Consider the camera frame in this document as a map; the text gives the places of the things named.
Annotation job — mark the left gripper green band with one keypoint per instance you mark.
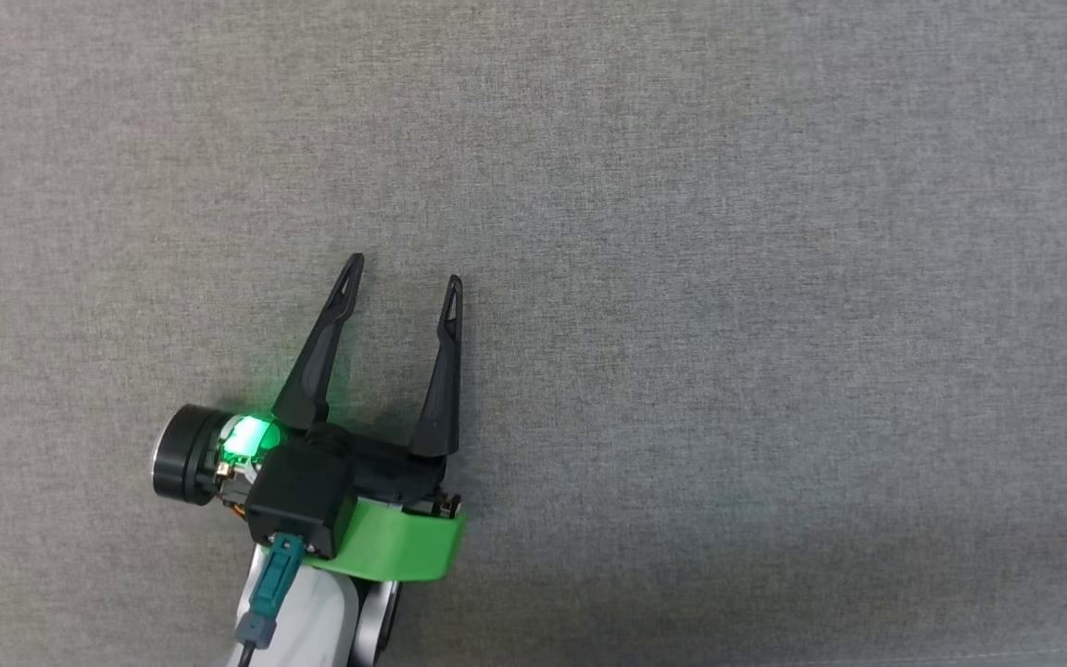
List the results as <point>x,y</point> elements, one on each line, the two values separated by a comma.
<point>404,542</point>

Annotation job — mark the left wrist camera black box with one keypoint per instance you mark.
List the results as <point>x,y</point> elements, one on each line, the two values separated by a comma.
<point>297,496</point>

